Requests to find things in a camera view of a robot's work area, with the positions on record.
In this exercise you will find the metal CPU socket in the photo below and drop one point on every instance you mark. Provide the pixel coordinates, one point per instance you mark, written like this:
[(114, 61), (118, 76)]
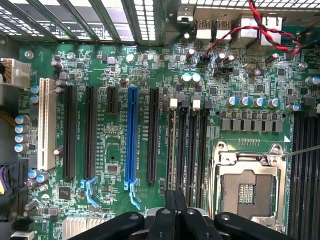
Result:
[(247, 162)]

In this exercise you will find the silver finned heat sink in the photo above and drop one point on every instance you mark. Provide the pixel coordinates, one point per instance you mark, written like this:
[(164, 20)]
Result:
[(75, 225)]

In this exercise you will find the RAM slot with black latches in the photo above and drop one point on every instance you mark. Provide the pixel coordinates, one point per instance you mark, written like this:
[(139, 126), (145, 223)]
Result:
[(203, 150), (182, 150)]

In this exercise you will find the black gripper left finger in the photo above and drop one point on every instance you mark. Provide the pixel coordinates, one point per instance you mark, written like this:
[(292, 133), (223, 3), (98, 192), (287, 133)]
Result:
[(162, 225)]

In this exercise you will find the grey metal PC case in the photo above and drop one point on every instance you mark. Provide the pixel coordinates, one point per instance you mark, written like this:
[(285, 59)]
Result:
[(7, 150)]

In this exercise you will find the RAM slot with white latches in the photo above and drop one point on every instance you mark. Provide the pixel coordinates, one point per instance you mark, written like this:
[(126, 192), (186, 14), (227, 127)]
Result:
[(193, 150), (173, 103)]

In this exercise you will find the light blue slot latch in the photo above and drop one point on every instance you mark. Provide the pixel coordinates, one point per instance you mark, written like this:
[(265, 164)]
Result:
[(89, 188), (132, 193)]

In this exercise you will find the white power connector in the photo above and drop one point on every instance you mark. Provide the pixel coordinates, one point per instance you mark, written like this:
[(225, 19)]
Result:
[(21, 72)]

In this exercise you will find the green motherboard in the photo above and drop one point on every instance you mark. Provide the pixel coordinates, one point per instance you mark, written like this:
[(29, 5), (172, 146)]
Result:
[(200, 75)]

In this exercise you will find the white expansion slot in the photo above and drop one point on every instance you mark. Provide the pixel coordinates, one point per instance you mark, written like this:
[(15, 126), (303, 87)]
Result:
[(47, 125)]

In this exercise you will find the black SATA connector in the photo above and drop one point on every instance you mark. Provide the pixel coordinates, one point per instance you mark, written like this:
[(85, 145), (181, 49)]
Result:
[(23, 225)]

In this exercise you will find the metal ethernet port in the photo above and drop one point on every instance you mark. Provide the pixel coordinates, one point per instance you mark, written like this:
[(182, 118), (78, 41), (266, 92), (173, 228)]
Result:
[(271, 37)]

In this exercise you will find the short black expansion slot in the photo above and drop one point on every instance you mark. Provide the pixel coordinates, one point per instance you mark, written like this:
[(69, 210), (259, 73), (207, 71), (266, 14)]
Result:
[(112, 100)]

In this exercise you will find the large metal port block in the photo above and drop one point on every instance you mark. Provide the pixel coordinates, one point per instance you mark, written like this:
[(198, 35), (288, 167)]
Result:
[(243, 38)]

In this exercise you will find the long black expansion slot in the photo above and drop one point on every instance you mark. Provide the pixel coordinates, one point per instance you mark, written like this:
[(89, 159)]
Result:
[(153, 135), (70, 132), (90, 132)]

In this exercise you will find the blue expansion slot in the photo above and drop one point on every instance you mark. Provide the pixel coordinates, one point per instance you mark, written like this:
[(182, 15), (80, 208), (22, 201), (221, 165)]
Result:
[(131, 135)]

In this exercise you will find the metal USB port stack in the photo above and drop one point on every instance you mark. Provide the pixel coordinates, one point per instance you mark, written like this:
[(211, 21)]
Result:
[(223, 28), (203, 30)]

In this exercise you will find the thin metal locking lever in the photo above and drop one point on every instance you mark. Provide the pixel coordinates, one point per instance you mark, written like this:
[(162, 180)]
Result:
[(300, 152)]

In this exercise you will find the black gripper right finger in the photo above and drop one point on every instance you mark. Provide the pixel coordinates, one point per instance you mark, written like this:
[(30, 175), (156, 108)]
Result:
[(195, 225)]

